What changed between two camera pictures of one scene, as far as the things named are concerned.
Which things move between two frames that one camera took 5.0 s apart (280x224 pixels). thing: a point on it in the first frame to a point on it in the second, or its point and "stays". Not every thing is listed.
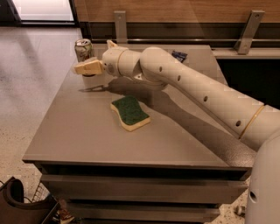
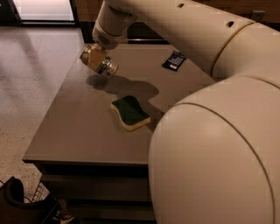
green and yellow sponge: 130,114 stays
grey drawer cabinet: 115,150 stays
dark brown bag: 14,210 stays
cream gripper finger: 91,66 to 99,47
